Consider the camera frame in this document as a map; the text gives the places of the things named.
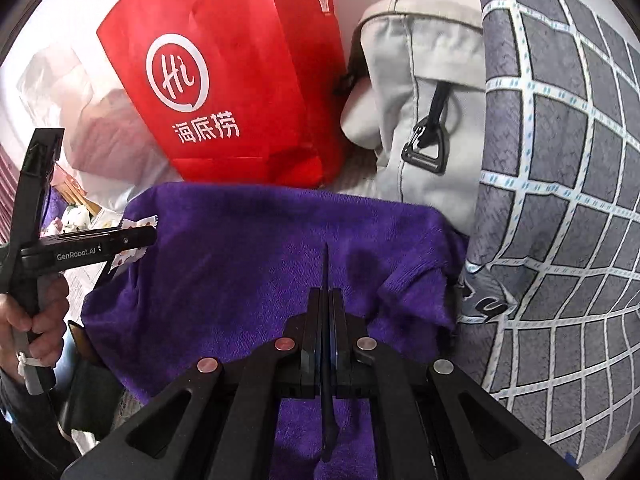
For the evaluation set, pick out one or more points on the person's left hand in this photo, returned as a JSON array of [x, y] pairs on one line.
[[50, 320]]

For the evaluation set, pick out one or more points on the red paper bag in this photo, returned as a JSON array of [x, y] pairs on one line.
[[225, 35]]

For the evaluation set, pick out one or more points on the person's left forearm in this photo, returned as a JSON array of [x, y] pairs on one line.
[[15, 410]]

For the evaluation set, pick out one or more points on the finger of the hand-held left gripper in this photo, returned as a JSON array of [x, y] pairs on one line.
[[135, 240]]

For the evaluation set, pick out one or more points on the grey checked cushion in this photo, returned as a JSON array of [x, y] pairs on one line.
[[575, 210]]

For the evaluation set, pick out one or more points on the white spotted plush toy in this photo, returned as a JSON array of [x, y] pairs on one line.
[[75, 217]]

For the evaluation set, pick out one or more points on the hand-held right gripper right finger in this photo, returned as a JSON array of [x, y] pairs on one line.
[[337, 355]]

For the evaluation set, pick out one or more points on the grey fabric bag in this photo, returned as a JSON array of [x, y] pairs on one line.
[[440, 50]]

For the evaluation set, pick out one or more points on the purple fabric piece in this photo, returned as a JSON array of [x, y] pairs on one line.
[[52, 210]]

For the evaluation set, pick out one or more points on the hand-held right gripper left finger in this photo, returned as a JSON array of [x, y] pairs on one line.
[[316, 350]]

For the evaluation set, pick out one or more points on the white plastic bag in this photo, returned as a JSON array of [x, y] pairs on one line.
[[100, 130]]

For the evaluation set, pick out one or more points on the white candy wrapper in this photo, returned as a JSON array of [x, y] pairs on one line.
[[131, 260]]

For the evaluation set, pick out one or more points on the purple towel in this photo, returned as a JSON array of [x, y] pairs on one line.
[[225, 270]]

